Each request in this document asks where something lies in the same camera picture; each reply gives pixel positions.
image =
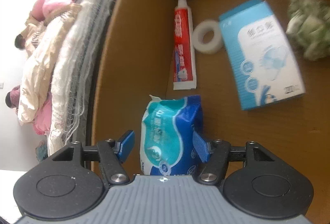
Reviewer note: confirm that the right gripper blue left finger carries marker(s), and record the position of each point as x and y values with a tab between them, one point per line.
112	154

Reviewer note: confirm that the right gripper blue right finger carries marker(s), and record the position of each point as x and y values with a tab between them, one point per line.
214	156

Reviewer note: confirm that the blue tissue pack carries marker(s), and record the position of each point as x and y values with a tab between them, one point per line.
166	141

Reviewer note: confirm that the green white soft bundle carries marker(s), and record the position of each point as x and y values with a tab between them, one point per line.
308	27

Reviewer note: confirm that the grey blanket pile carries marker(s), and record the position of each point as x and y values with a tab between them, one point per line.
73	76

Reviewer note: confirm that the red white toothpaste tube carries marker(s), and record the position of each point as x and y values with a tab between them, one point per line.
184	71

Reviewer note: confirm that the blue white product box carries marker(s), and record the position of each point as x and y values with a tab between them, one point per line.
263	63

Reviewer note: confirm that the brown cardboard box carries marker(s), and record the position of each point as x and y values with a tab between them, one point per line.
137	64

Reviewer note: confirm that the white tape roll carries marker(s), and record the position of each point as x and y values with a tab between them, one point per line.
207	37

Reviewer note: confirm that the pile of pink clothes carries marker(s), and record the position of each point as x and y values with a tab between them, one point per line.
47	27

